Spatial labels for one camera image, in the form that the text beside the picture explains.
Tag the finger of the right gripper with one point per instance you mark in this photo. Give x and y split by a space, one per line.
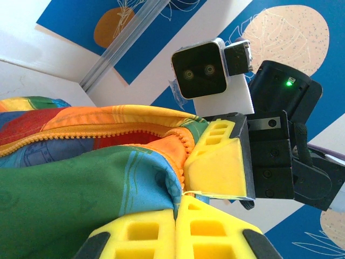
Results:
244 203
218 167

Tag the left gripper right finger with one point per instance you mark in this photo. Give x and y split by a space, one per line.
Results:
215 237

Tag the blue wall panel beige circle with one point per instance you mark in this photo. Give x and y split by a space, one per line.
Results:
296 35

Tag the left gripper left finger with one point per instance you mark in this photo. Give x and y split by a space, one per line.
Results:
134 242

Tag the blue leaf print wall panel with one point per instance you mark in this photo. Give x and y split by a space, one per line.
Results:
296 229

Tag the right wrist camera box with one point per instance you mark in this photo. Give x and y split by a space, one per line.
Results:
200 70

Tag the aluminium corner post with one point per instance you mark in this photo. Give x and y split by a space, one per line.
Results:
113 48

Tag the blue wall panel orange circle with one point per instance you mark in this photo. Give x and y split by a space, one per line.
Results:
81 24

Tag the rainbow striped jacket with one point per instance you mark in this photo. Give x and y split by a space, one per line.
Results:
67 175

